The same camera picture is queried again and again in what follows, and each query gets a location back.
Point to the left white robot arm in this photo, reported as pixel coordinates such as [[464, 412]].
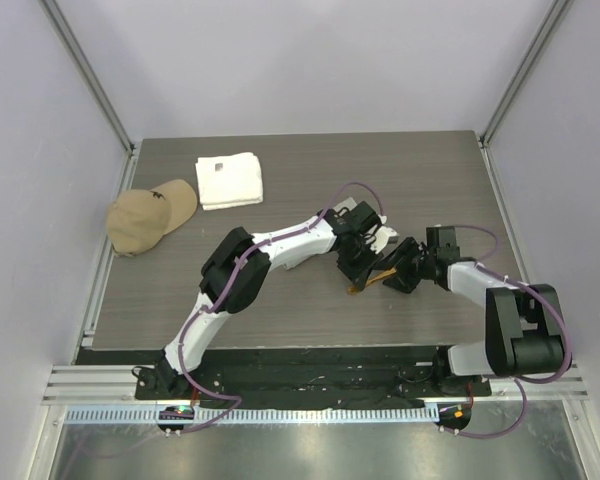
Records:
[[236, 271]]

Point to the grey cloth napkin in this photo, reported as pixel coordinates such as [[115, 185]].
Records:
[[318, 239]]

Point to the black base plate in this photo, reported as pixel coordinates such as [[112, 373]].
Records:
[[323, 358]]

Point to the left aluminium frame post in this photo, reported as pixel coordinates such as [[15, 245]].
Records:
[[71, 43]]

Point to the white folded towel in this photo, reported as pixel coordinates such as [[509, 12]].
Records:
[[229, 181]]

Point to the right aluminium frame post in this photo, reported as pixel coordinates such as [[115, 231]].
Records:
[[551, 22]]

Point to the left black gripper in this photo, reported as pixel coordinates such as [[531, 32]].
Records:
[[359, 276]]

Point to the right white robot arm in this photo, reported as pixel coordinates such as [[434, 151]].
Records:
[[524, 331]]

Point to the aluminium frame post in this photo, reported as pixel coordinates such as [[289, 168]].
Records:
[[71, 43], [551, 22]]

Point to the tan baseball cap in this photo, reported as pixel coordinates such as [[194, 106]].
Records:
[[138, 219]]

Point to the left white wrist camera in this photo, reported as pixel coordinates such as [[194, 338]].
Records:
[[381, 235]]

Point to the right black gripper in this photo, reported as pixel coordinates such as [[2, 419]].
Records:
[[403, 281]]

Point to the yellow wooden knife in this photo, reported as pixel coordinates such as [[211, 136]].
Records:
[[353, 290]]

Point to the perforated cable duct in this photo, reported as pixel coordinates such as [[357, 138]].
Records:
[[178, 415]]

